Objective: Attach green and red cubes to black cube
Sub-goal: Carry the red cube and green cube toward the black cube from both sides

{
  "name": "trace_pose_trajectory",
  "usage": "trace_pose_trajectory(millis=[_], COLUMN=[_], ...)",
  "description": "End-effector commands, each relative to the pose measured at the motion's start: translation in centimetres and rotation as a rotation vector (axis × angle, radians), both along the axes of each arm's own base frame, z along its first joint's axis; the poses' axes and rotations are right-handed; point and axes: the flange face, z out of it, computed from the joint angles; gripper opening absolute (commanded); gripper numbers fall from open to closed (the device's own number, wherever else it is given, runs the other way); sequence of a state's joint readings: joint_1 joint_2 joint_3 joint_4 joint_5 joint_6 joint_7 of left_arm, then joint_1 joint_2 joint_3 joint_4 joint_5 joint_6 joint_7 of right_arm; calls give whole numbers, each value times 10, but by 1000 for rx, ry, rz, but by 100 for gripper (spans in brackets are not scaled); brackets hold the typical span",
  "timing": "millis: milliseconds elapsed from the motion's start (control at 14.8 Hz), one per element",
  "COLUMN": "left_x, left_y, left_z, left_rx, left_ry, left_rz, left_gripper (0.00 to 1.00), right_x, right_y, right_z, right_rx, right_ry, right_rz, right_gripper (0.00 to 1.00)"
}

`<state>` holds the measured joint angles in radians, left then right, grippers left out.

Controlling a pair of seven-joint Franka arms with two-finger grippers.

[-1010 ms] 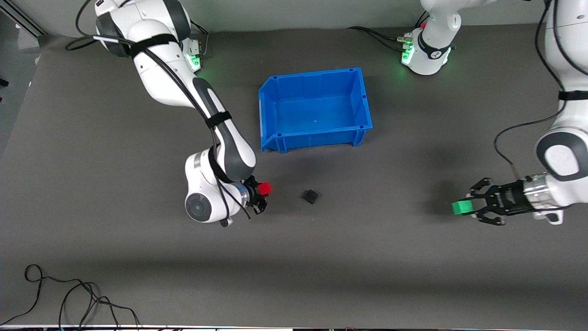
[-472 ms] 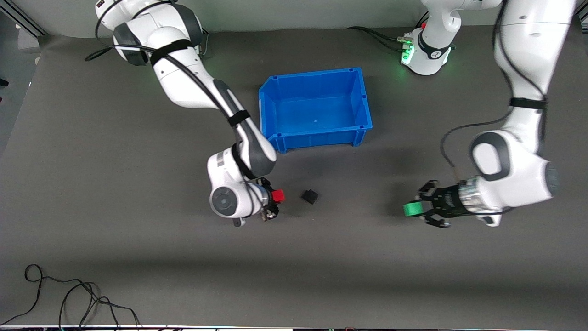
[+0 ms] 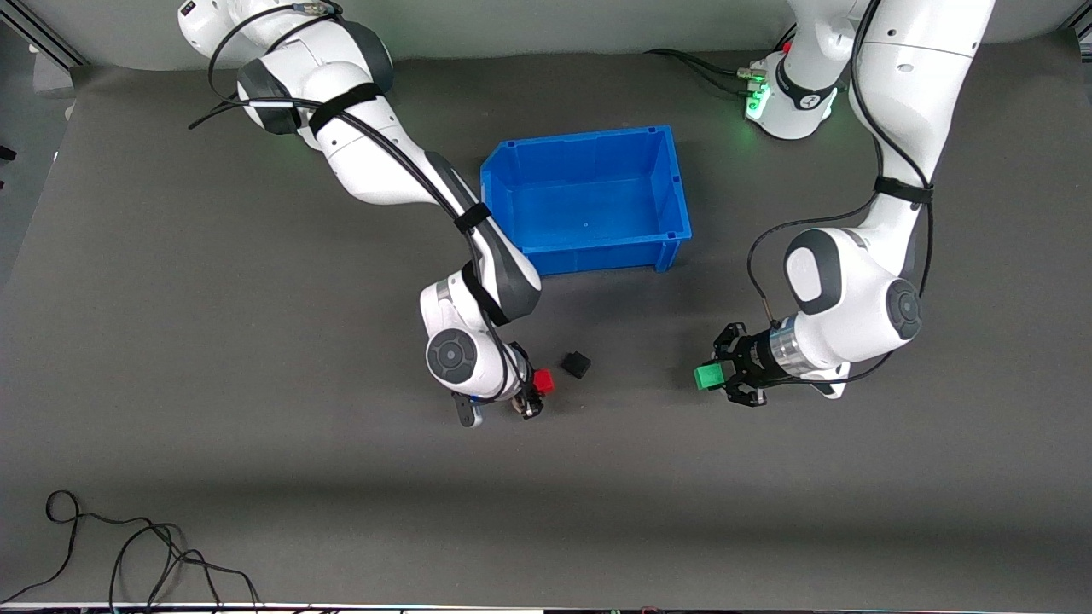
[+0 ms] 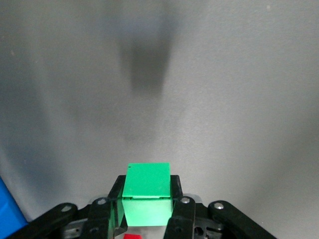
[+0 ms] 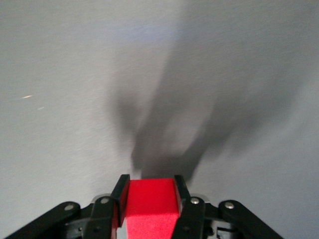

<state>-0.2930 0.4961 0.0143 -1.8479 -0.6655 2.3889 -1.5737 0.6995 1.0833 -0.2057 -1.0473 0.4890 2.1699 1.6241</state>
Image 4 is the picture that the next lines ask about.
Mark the small red cube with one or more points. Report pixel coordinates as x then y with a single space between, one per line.
132 236

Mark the small green cube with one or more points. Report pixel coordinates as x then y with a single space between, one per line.
147 181

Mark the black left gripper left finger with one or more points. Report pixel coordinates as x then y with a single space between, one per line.
99 219

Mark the blue plastic storage bin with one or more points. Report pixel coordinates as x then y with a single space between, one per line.
8 209

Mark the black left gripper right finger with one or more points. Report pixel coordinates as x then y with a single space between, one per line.
184 216

